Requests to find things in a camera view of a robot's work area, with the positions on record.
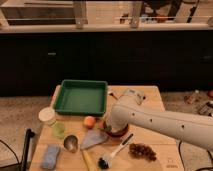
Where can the brown grape bunch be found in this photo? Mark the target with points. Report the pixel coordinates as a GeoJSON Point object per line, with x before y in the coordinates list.
{"type": "Point", "coordinates": [141, 151]}

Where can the dark red bowl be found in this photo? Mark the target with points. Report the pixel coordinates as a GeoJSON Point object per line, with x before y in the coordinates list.
{"type": "Point", "coordinates": [117, 134]}

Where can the white dish brush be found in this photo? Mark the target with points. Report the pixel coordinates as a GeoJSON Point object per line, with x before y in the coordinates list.
{"type": "Point", "coordinates": [105, 161]}

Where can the metal cup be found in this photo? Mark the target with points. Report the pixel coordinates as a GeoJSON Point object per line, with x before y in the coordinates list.
{"type": "Point", "coordinates": [71, 143]}

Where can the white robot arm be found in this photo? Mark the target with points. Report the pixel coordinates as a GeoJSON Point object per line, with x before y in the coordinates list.
{"type": "Point", "coordinates": [128, 109]}

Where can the green plastic tray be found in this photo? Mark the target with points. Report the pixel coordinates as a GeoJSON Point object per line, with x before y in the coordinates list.
{"type": "Point", "coordinates": [82, 98]}

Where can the yellow banana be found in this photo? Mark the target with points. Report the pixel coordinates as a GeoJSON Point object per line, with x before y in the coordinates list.
{"type": "Point", "coordinates": [89, 162]}

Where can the grey cloth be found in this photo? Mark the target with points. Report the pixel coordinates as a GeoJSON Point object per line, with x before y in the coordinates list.
{"type": "Point", "coordinates": [92, 138]}

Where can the blue sponge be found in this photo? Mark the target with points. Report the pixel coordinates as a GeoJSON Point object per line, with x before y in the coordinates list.
{"type": "Point", "coordinates": [49, 158]}

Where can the orange fruit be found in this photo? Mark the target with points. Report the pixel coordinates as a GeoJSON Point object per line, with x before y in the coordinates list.
{"type": "Point", "coordinates": [89, 122]}

